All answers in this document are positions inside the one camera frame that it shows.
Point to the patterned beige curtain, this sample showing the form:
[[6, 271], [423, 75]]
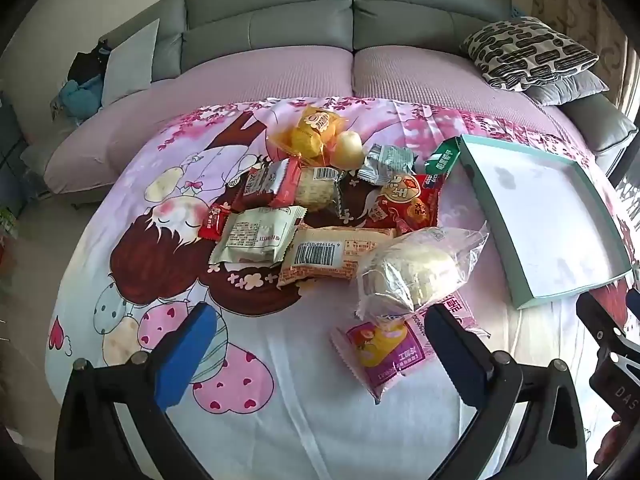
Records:
[[575, 0]]

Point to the clear steamed bun packet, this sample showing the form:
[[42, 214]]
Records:
[[415, 267]]

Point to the black white patterned pillow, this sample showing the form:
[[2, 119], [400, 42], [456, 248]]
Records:
[[525, 52]]

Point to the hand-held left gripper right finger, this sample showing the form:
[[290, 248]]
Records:
[[452, 355]]

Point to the blue plush toy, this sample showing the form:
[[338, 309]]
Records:
[[80, 95]]

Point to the person's right hand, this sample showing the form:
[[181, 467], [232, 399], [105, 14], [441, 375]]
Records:
[[607, 445]]

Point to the printed pink blanket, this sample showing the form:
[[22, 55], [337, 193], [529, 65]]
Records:
[[300, 410]]

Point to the grey sofa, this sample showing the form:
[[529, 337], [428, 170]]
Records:
[[280, 25]]

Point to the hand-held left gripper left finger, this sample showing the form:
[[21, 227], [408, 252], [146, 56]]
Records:
[[185, 355]]

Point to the orange bread packet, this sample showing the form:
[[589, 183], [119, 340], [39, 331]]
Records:
[[330, 255]]

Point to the silver green snack packet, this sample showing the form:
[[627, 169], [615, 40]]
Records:
[[387, 162]]

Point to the red white snack packet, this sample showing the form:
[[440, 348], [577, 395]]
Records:
[[270, 182]]

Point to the pink snack packet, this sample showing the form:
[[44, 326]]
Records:
[[385, 355]]

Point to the small red snack packet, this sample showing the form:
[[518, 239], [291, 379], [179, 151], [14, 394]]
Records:
[[214, 222]]

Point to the white green snack packet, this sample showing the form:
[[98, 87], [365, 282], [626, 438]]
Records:
[[255, 235]]

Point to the black bag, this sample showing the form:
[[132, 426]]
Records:
[[87, 60]]

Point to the yellow cake packet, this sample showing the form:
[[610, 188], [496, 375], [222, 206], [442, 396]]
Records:
[[310, 130]]

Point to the pink sofa cover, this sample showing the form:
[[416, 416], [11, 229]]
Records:
[[300, 70]]

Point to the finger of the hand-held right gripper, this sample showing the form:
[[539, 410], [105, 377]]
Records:
[[602, 320]]

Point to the light grey pillow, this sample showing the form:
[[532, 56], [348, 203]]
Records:
[[132, 60]]

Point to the teal box lid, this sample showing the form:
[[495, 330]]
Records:
[[540, 210]]

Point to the red peanut packet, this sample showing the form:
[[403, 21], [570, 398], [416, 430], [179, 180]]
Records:
[[405, 205]]

